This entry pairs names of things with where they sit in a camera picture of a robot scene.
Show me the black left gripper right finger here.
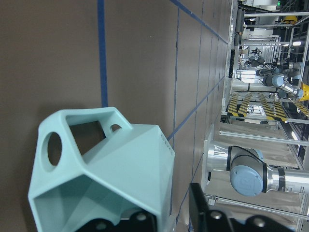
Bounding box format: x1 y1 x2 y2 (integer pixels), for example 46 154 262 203
189 183 291 232

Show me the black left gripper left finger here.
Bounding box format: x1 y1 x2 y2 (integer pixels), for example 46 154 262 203
84 210 157 232

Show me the mint green faceted cup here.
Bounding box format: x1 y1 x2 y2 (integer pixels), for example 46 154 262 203
28 107 175 232

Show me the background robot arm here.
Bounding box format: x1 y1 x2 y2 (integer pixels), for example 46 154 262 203
231 62 309 101

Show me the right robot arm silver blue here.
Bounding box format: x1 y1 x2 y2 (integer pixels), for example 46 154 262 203
203 139 309 196

